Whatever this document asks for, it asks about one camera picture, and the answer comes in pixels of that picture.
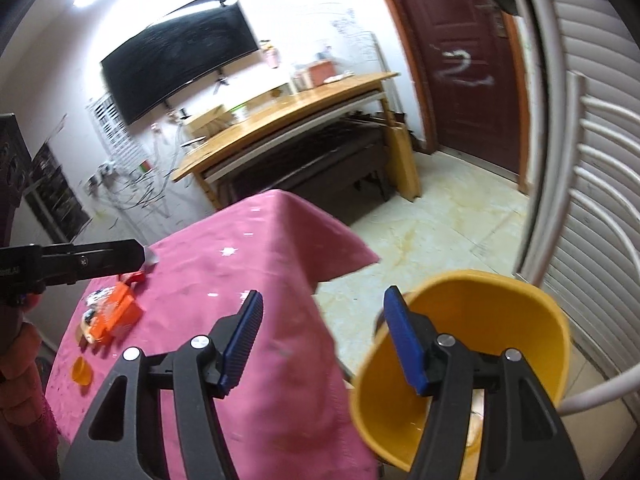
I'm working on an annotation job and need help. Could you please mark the dark red door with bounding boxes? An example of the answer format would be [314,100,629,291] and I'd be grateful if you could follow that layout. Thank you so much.
[365,0,531,195]

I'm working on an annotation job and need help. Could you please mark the wooden desk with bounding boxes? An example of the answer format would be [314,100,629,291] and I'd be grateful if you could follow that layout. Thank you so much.
[171,71,401,211]

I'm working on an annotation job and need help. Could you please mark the leaning wooden board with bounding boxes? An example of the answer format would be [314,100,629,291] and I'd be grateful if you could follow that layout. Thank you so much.
[384,122,421,202]

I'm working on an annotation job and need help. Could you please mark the person's pink clothing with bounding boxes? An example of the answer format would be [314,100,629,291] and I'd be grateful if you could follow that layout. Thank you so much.
[0,320,61,480]

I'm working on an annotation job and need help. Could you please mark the pink tablecloth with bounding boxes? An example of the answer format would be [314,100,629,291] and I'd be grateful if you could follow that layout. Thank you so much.
[44,189,381,480]

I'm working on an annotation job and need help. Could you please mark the white metal chair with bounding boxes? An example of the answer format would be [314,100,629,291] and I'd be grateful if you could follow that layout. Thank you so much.
[492,0,640,417]

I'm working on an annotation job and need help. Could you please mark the black spotted white packet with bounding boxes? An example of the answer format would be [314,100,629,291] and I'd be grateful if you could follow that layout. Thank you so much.
[82,287,115,311]

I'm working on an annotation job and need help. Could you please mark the dark bench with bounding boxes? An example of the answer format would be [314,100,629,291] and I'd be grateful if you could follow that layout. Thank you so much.
[217,115,401,211]

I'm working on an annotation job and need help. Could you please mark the tangled cables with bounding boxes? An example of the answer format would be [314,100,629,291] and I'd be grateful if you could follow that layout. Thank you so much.
[95,160,186,216]

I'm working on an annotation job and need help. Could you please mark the cardboard box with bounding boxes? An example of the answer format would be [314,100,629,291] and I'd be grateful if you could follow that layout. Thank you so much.
[182,105,233,138]

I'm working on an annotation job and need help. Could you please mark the translucent orange cap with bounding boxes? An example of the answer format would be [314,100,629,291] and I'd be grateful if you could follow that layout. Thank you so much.
[71,356,95,386]

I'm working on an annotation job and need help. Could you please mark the black cabinet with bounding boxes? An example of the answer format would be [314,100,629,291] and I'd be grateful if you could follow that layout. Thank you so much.
[0,112,33,251]

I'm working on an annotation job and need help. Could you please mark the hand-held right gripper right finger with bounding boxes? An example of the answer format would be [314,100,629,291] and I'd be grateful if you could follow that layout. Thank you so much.
[383,286,586,480]

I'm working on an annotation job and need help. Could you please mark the white eye chart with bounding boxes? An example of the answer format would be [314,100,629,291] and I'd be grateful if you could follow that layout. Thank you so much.
[86,92,151,181]

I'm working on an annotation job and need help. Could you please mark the black wall television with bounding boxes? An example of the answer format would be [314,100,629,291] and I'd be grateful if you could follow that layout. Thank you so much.
[100,0,261,127]

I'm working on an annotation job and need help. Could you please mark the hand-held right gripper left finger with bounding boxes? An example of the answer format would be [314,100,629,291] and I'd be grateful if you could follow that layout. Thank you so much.
[60,290,264,480]

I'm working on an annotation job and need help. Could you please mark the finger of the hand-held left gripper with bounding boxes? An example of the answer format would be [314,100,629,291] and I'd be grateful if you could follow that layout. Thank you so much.
[42,240,147,288]

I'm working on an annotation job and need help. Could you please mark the yellow plastic bin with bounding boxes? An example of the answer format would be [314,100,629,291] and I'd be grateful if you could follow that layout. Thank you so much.
[349,269,572,471]

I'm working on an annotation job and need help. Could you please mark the orange storage box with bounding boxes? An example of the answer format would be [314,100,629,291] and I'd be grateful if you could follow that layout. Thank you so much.
[307,61,336,88]

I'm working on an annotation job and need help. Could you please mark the white round ball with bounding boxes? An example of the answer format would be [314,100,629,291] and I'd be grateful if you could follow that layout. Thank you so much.
[462,389,488,461]

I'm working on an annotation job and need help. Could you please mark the black patterned panel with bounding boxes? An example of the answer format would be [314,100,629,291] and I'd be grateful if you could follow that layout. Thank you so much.
[25,142,92,242]

